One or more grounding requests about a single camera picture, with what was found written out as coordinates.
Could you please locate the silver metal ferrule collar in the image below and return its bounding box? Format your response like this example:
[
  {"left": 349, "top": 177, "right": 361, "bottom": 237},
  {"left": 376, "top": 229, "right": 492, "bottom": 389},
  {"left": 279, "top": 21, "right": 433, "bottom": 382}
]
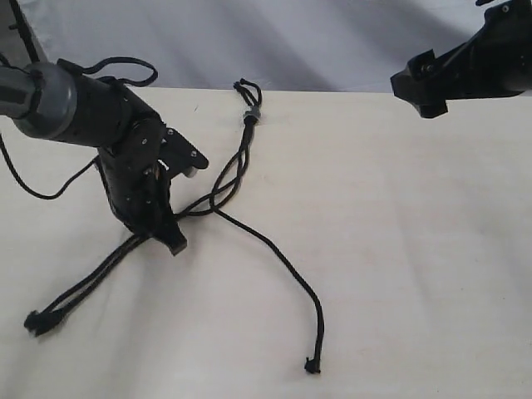
[{"left": 244, "top": 106, "right": 261, "bottom": 126}]

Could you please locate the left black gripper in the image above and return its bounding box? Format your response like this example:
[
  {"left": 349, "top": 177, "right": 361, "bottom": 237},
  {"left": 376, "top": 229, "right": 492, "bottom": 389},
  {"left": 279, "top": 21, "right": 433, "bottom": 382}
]
[{"left": 98, "top": 89, "right": 186, "bottom": 254}]

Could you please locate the grey backdrop cloth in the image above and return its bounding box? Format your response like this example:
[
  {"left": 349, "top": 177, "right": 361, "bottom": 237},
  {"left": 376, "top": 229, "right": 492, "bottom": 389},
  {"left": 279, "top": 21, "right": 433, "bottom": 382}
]
[{"left": 21, "top": 1, "right": 484, "bottom": 92}]

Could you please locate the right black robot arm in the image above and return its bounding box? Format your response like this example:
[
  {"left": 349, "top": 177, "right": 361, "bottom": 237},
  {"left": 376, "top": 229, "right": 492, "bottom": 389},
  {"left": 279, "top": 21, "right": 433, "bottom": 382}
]
[{"left": 390, "top": 1, "right": 531, "bottom": 119}]

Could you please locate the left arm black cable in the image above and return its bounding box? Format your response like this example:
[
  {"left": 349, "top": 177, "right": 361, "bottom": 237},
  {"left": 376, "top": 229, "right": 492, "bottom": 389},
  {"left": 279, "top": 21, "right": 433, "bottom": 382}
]
[{"left": 0, "top": 57, "right": 159, "bottom": 200}]

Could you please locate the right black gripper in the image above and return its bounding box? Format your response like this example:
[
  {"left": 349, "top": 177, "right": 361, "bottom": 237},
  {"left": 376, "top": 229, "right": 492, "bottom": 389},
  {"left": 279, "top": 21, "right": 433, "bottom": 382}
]
[{"left": 390, "top": 1, "right": 531, "bottom": 119}]

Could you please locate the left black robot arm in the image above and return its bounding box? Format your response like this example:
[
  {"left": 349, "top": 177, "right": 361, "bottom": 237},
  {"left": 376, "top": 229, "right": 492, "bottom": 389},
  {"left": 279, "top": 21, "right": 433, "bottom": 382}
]
[{"left": 1, "top": 60, "right": 187, "bottom": 254}]

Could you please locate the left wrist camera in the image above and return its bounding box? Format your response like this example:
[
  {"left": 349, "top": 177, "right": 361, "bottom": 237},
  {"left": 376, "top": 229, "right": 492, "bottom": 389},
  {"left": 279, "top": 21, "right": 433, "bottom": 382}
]
[{"left": 158, "top": 128, "right": 209, "bottom": 180}]

